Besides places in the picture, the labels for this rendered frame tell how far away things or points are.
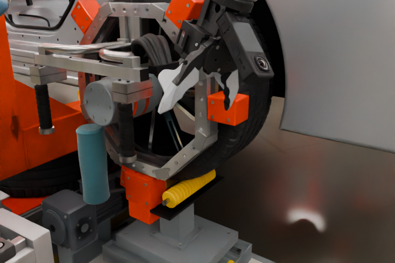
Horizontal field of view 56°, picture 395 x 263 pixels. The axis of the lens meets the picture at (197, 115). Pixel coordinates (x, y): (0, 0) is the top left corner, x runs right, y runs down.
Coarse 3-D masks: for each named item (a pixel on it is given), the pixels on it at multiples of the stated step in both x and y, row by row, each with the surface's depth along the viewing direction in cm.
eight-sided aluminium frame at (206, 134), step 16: (96, 16) 117; (112, 16) 116; (128, 16) 109; (144, 16) 106; (160, 16) 102; (96, 32) 119; (176, 32) 101; (80, 80) 130; (96, 80) 132; (208, 80) 99; (80, 96) 132; (112, 128) 133; (208, 128) 104; (112, 144) 129; (192, 144) 107; (208, 144) 105; (144, 160) 123; (160, 160) 123; (176, 160) 113; (192, 160) 117; (160, 176) 118
